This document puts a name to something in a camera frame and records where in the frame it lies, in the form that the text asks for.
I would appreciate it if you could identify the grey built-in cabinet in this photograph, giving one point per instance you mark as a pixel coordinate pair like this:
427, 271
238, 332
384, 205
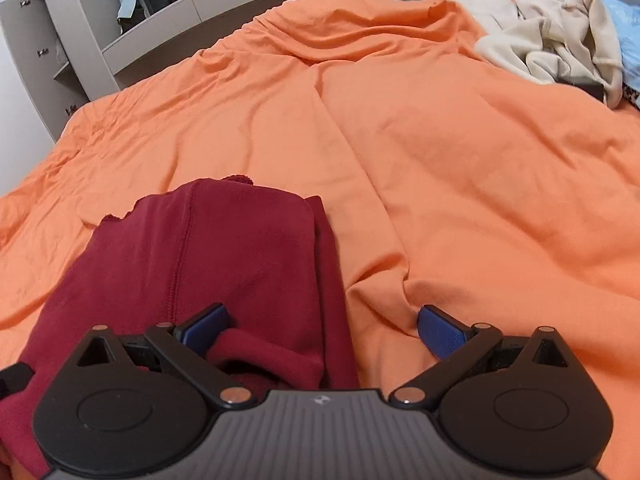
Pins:
160, 42

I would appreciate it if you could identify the dark red knit sweater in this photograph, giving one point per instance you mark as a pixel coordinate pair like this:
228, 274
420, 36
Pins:
240, 260

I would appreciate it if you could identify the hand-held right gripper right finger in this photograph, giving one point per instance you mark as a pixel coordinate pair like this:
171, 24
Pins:
440, 331

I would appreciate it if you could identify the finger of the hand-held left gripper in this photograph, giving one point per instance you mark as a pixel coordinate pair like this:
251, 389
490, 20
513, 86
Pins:
15, 381

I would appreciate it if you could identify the light blue cloth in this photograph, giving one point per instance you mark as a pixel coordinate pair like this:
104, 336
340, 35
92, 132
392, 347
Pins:
627, 35

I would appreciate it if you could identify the cream hooded garment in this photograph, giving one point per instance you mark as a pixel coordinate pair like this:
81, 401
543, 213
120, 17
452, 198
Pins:
560, 35

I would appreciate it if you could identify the flat black object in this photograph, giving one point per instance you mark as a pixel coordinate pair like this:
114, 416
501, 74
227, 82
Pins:
582, 87

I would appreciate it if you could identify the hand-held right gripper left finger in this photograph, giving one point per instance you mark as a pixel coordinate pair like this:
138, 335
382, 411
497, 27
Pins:
206, 329

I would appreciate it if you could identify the orange bed sheet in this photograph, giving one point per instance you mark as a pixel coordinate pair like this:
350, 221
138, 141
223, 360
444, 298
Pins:
475, 185

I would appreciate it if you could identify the leopard print cloth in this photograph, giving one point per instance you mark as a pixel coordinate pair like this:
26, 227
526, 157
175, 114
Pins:
631, 96

